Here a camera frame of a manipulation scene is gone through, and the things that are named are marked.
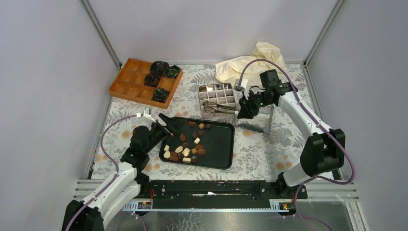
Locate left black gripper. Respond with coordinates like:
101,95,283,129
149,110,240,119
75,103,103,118
144,114,188,155

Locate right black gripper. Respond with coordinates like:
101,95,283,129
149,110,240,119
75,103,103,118
237,90,273,120

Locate pink grid box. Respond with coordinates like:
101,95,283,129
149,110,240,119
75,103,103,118
198,83,237,119

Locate black plastic tray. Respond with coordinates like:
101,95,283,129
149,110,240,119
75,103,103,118
159,118,235,169

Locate metal serving tongs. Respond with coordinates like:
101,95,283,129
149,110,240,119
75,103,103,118
203,101,238,115

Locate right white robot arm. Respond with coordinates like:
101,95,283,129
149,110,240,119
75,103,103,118
237,70,345,198

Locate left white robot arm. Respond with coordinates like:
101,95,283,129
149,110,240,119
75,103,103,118
62,113,188,231

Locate white oval chocolate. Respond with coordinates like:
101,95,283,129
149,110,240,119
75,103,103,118
175,146,184,153

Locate silver metal tray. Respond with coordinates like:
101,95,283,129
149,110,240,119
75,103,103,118
233,106,274,134

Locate floral table mat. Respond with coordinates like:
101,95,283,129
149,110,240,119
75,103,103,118
91,64,305,180

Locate dark paper cup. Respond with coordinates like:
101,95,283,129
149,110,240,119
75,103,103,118
144,74,161,87
150,61,169,77
152,88,169,103
164,65,181,79

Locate cream cloth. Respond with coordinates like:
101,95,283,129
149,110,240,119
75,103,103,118
215,41,286,85

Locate orange compartment box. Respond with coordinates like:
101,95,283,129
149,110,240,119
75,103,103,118
108,58,183,109

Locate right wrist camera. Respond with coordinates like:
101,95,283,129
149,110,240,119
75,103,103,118
234,78,248,94

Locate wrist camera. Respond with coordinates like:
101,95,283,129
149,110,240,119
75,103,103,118
234,78,248,94
136,106,156,125

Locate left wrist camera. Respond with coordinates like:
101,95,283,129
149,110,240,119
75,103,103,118
136,106,156,125

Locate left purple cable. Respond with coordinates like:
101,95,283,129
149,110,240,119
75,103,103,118
65,115,141,231

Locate purple cable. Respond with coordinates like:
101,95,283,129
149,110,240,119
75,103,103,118
235,59,356,231
65,115,141,231

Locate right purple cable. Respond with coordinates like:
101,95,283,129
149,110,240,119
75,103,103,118
235,59,356,231

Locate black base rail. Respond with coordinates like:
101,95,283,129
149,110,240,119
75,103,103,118
136,180,308,210

